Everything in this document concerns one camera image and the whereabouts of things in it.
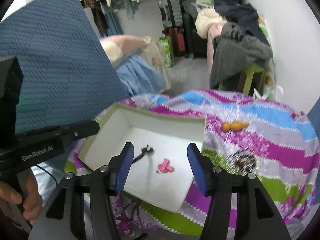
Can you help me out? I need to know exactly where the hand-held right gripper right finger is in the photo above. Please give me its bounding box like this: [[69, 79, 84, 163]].
[[187, 142, 292, 240]]

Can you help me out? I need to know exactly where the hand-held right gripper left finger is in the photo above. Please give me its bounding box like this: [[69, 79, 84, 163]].
[[27, 142, 135, 240]]

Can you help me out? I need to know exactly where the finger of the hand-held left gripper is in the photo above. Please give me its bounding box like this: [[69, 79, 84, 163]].
[[59, 120, 100, 147]]

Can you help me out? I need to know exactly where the white cardboard box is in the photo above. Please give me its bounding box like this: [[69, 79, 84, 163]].
[[77, 102, 207, 213]]

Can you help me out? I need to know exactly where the person's left hand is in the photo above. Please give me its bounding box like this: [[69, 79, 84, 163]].
[[0, 171, 43, 221]]

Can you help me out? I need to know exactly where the small black accessory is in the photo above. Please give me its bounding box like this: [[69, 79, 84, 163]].
[[130, 144, 155, 165]]

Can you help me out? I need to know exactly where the pink hair clip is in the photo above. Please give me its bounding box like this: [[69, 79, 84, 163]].
[[157, 158, 176, 174]]

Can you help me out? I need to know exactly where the orange gourd pendant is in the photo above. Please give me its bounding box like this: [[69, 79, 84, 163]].
[[222, 121, 250, 132]]

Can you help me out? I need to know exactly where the colourful striped floral blanket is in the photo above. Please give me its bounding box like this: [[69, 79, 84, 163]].
[[64, 89, 320, 240]]

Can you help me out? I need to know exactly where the light blue cloth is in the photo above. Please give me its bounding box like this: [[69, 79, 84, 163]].
[[116, 55, 167, 96]]

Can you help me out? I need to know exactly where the large blue quilted cushion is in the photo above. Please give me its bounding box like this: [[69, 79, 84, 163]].
[[0, 0, 131, 136]]

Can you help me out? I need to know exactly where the pink pillow in plastic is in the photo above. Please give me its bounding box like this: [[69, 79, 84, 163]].
[[99, 35, 152, 63]]

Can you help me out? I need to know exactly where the cream patterned cloth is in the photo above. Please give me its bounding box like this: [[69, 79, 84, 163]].
[[139, 42, 166, 68]]

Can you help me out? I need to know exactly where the green plastic stool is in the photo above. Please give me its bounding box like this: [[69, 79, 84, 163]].
[[218, 62, 266, 97]]

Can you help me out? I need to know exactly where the green printed bag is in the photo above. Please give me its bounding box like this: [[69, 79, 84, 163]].
[[158, 36, 175, 68]]

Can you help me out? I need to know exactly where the grey sweater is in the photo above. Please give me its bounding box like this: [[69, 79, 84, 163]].
[[209, 21, 274, 89]]

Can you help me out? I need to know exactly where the pink cloth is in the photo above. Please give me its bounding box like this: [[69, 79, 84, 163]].
[[206, 22, 226, 73]]

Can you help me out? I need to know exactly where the small blue quilted cushion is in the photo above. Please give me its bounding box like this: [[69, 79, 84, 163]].
[[306, 104, 320, 143]]

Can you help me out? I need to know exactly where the red and black suitcase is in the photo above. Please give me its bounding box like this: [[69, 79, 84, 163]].
[[162, 27, 187, 58]]

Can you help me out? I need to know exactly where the grey ribbed suitcase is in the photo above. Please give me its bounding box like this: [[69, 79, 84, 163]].
[[157, 0, 185, 30]]

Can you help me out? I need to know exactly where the cream fleece garment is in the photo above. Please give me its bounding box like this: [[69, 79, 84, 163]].
[[194, 8, 226, 40]]

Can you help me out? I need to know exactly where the dark navy jacket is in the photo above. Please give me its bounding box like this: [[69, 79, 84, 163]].
[[213, 0, 261, 38]]

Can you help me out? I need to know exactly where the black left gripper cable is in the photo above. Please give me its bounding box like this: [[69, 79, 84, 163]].
[[34, 164, 56, 199]]

